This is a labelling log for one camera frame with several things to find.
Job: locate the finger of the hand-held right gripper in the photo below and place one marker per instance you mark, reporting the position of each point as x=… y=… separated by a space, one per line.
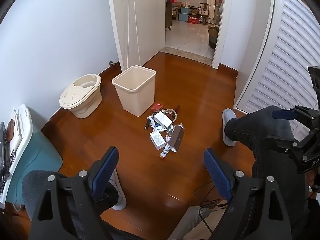
x=280 y=142
x=282 y=114

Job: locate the teal storage box white lid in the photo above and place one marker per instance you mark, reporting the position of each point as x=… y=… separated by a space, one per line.
x=37 y=155

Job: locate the glass panel door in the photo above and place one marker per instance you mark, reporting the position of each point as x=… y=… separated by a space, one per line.
x=217 y=2

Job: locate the metal binder clip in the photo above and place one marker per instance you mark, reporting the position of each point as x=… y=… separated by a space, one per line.
x=169 y=129

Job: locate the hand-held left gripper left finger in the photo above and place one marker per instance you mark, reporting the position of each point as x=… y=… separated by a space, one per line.
x=106 y=170

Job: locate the beige plastic waste bin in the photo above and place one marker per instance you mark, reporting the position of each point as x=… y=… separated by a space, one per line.
x=135 y=97

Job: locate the white labelled packet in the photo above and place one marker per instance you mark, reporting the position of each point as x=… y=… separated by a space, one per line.
x=157 y=139

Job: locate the red crate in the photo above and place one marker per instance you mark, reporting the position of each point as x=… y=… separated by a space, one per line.
x=193 y=20

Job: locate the small red box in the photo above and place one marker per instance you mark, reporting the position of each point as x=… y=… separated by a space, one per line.
x=157 y=107

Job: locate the white slipper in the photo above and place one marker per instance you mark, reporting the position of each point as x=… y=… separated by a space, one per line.
x=121 y=200

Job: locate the clear tape roll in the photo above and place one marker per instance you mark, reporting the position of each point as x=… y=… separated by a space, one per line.
x=176 y=115

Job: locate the dark round basket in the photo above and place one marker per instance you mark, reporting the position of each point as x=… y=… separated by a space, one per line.
x=213 y=37

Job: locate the white louvered closet door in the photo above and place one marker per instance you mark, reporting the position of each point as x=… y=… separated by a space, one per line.
x=287 y=55

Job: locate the beige foot bath tub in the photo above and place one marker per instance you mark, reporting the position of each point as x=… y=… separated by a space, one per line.
x=82 y=105

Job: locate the metal door stopper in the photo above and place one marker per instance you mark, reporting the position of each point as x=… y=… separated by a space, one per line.
x=111 y=63

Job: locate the black and white printed wrapper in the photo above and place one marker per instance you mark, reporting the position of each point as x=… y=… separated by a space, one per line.
x=150 y=118

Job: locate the brown flat object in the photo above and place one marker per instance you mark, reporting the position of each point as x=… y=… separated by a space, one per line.
x=11 y=130

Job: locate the black lighter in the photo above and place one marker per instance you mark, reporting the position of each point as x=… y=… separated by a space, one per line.
x=147 y=125

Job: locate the printed wrapper strip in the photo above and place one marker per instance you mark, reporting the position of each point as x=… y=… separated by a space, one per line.
x=165 y=152

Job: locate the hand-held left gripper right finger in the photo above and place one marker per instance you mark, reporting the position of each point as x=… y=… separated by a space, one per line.
x=217 y=172

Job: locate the grey slipper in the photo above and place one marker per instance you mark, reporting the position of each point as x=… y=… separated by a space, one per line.
x=228 y=115

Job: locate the dark wooden cabinet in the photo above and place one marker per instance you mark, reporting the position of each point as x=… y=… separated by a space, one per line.
x=168 y=12

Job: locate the dark wooden chair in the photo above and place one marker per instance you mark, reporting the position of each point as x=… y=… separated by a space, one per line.
x=205 y=10

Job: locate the white cardboard box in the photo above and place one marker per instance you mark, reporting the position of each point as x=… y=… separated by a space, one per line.
x=162 y=120

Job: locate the teal storage bins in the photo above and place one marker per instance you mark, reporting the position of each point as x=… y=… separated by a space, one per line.
x=185 y=13

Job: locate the blue and white packet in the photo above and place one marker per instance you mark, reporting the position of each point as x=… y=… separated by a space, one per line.
x=156 y=126

